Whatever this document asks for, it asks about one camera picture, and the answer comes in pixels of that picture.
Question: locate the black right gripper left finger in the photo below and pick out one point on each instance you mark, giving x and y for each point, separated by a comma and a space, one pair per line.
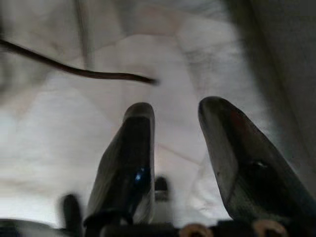
128, 158

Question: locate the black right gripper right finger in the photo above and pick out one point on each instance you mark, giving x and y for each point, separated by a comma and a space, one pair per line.
242, 163

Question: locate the curved black table leg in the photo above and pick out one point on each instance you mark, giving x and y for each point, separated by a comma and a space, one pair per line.
98, 74

